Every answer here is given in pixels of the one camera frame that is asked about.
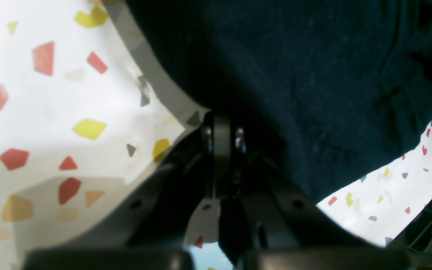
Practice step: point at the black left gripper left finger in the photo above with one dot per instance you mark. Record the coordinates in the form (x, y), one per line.
(147, 229)

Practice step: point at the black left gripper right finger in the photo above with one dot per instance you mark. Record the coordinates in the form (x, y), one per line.
(269, 224)

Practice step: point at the black t-shirt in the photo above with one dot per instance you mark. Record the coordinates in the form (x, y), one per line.
(345, 86)

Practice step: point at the terrazzo pattern table cloth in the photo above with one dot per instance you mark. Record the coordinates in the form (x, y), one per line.
(86, 113)

